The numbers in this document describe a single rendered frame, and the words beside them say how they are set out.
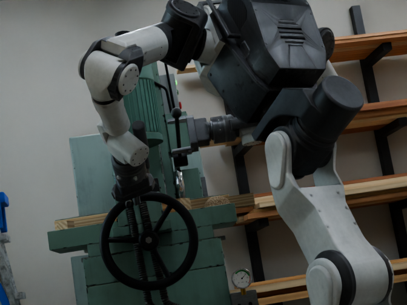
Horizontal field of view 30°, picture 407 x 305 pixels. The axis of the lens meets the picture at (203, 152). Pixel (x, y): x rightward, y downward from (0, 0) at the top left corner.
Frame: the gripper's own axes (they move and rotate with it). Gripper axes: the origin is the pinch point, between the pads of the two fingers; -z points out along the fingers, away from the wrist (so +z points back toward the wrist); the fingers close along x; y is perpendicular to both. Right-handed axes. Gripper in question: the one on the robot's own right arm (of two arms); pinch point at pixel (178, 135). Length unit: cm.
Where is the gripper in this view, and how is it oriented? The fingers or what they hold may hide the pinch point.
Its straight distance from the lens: 246.5
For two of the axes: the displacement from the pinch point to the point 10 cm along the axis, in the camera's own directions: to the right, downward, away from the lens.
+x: 1.6, 9.2, -3.7
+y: 0.0, 3.7, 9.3
